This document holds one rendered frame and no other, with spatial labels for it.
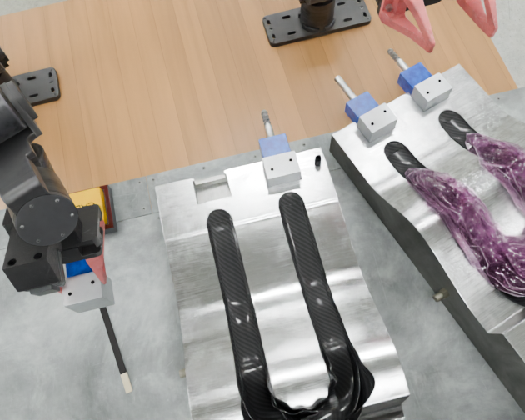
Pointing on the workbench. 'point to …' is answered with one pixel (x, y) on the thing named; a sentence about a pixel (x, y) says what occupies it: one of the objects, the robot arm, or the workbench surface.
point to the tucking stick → (116, 350)
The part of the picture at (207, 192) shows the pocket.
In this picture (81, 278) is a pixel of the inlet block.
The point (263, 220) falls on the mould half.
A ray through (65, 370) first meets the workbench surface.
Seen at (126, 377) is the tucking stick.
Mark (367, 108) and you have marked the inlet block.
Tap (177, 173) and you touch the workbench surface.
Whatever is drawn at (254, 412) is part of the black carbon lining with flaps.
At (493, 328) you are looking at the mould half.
